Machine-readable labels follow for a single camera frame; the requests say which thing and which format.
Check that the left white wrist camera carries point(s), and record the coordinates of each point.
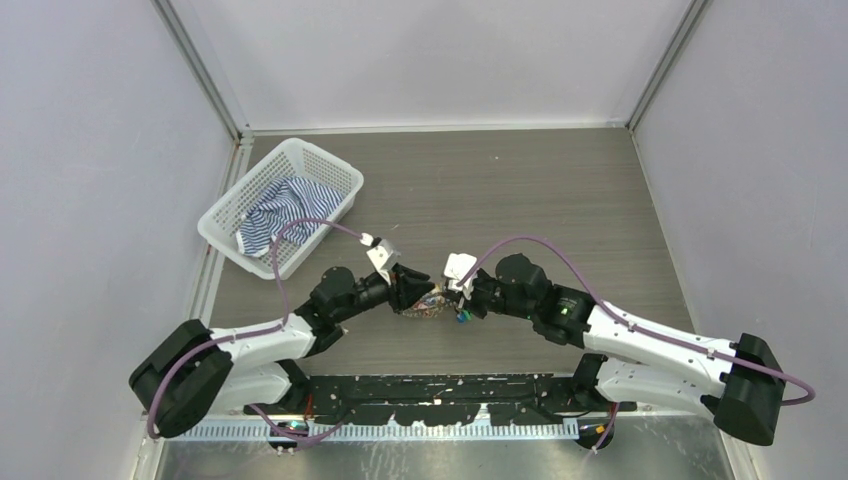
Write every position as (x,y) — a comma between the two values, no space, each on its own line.
(381,253)

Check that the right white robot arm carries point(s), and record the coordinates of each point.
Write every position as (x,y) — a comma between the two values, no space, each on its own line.
(628,358)

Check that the white plastic mesh basket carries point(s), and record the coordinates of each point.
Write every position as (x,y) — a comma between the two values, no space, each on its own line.
(291,157)

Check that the blue white striped cloth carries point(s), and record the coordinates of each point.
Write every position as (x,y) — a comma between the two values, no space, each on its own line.
(283,201)

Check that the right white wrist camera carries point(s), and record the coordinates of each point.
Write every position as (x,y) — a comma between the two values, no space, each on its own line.
(459,273)

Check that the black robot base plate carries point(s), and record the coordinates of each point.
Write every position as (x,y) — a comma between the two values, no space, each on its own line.
(439,400)

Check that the white slotted cable duct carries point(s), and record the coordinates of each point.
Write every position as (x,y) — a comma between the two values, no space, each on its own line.
(258,430)

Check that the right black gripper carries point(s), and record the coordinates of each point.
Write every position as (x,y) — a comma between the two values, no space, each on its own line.
(472,305)

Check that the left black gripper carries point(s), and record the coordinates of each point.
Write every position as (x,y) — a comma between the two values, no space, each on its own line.
(405,289)

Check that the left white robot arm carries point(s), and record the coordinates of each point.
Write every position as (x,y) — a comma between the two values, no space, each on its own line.
(197,371)

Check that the large metal keyring disc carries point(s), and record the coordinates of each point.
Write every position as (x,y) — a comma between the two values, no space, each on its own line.
(430,305)

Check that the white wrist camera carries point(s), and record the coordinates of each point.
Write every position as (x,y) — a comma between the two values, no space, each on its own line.
(459,273)
(381,253)

